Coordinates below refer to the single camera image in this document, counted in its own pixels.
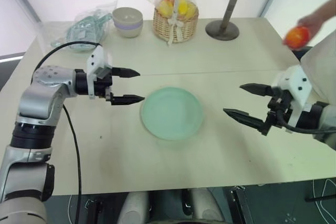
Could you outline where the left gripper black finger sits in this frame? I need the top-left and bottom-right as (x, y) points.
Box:
(110, 94), (146, 106)
(112, 67), (141, 79)

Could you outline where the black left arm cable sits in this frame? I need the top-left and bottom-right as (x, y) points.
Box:
(33, 41), (102, 224)

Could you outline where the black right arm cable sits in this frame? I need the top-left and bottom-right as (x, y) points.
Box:
(276, 108), (336, 134)

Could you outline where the grey mushroom-shaped stand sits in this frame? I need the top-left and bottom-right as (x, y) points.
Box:
(205, 0), (258, 42)

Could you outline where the person's bare hand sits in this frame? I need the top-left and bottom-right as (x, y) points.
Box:
(298, 12), (326, 39)

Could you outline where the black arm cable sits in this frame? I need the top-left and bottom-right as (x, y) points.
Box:
(33, 41), (102, 224)
(276, 108), (336, 134)

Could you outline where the red-orange round fruit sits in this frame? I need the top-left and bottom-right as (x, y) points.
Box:
(282, 25), (312, 50)

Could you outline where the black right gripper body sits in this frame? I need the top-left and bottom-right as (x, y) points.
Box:
(260, 89), (292, 136)

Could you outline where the clear bag of green tableware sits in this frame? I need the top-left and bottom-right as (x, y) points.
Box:
(49, 0), (119, 54)

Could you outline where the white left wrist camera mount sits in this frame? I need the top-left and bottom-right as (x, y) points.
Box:
(86, 45), (112, 100)

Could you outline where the beige bowl with lilac band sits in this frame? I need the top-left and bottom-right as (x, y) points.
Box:
(112, 6), (143, 39)

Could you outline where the yellow fruit in wrap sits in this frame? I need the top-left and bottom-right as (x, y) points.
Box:
(177, 0), (197, 17)
(156, 0), (174, 17)

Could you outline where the black table frame bracket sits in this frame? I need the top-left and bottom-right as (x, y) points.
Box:
(85, 199), (103, 224)
(229, 185), (254, 224)

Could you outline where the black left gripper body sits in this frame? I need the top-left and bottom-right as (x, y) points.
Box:
(93, 66), (115, 102)

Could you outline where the woven wicker basket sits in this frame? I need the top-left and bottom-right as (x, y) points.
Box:
(152, 5), (200, 44)

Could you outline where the light grey rounded shape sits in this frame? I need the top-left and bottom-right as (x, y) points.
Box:
(190, 189), (227, 224)
(117, 190), (151, 224)

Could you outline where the white basket ribbon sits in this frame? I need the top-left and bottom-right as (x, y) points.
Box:
(167, 0), (186, 47)

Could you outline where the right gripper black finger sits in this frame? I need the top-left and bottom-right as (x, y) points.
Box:
(223, 108), (266, 131)
(239, 83), (279, 97)

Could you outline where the pale green round plate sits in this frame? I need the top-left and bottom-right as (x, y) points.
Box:
(141, 86), (204, 141)

